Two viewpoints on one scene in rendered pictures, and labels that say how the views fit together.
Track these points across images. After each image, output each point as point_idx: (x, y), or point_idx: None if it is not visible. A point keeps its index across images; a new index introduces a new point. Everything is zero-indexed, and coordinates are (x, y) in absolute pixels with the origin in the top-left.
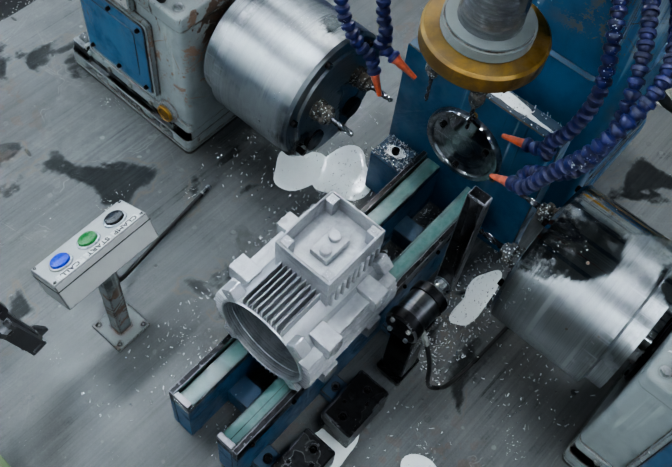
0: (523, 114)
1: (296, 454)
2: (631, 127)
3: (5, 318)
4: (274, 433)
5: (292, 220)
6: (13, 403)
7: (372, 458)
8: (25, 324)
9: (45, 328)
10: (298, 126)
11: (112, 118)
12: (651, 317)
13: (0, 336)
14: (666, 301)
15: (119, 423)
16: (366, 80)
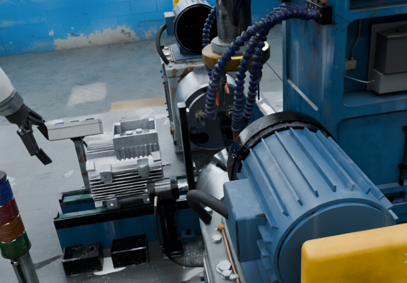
0: None
1: (83, 247)
2: (228, 51)
3: (29, 134)
4: (88, 240)
5: None
6: (33, 196)
7: (120, 279)
8: (36, 143)
9: (49, 159)
10: (188, 119)
11: (162, 137)
12: None
13: (17, 132)
14: None
15: (52, 217)
16: (229, 110)
